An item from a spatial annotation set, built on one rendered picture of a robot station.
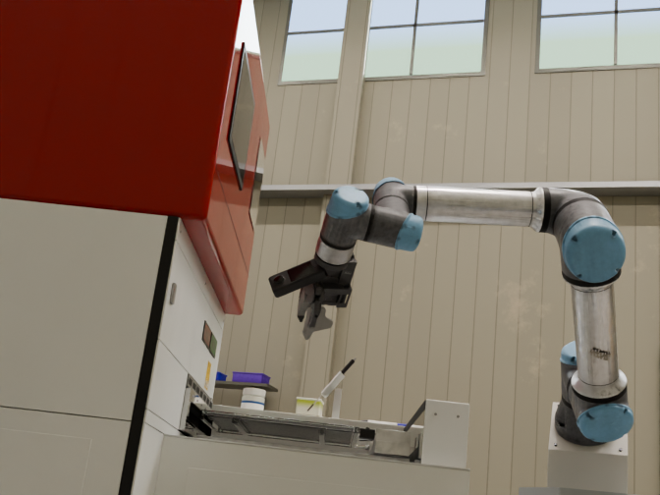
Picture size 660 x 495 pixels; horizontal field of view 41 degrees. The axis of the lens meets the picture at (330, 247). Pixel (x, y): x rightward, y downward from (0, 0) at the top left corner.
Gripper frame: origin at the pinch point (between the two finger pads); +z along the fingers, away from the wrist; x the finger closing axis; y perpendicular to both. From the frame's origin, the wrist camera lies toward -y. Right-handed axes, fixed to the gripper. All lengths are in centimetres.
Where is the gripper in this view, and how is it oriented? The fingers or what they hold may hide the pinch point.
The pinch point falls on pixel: (301, 325)
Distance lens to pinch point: 192.8
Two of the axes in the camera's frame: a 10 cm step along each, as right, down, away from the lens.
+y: 9.4, 0.3, 3.4
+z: -2.4, 7.8, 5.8
